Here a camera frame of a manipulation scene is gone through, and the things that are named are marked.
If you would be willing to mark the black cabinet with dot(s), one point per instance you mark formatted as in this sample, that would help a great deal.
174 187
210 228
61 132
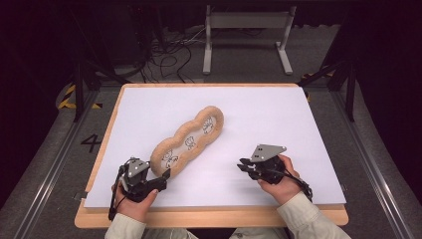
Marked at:
127 36

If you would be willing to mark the wooden table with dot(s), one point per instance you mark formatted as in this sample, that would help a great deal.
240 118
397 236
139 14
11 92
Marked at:
199 219

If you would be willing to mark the aluminium floor rail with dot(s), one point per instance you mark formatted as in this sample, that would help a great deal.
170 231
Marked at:
49 176
375 176

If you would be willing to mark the person's left hand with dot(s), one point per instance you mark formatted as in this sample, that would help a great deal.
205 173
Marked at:
134 210

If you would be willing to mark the tan plush photo frame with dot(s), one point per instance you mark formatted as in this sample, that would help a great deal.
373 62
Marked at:
185 132

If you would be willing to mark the white metal stand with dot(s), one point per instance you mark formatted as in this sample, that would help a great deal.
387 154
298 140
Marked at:
249 20

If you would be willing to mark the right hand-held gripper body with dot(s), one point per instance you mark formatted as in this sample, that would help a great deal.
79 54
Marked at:
267 166

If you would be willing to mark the yellow black hazard tape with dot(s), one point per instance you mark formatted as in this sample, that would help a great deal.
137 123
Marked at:
68 96

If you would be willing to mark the person's right hand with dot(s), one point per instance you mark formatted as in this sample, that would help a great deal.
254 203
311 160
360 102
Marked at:
283 191

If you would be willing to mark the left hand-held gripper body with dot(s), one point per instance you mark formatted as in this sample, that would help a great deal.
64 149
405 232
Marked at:
137 172

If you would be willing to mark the black tripod stand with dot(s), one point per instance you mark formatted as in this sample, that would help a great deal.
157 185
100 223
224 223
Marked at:
350 96
79 93

